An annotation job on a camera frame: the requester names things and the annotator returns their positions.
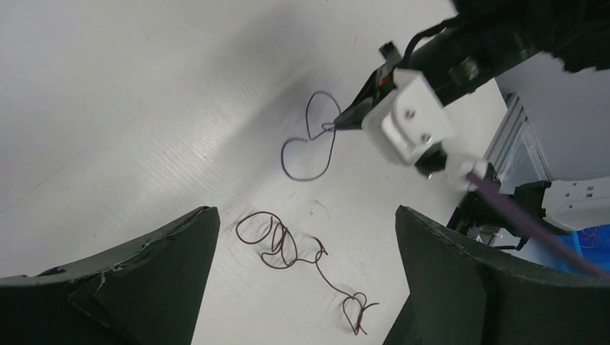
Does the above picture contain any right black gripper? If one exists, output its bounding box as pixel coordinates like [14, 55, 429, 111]
[333, 14, 539, 131]

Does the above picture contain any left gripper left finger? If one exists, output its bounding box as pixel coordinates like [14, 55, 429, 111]
[1, 206, 220, 344]

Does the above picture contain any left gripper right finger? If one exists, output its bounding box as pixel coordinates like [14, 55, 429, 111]
[385, 206, 609, 344]

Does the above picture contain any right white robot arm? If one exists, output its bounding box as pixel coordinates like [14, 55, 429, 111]
[333, 1, 609, 190]

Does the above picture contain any blue plastic object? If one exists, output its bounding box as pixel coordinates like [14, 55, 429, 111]
[557, 224, 609, 272]

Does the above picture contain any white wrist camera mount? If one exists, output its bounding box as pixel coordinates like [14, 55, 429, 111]
[362, 69, 456, 177]

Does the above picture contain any aluminium frame rail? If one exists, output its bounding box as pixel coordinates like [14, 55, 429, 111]
[485, 93, 549, 194]

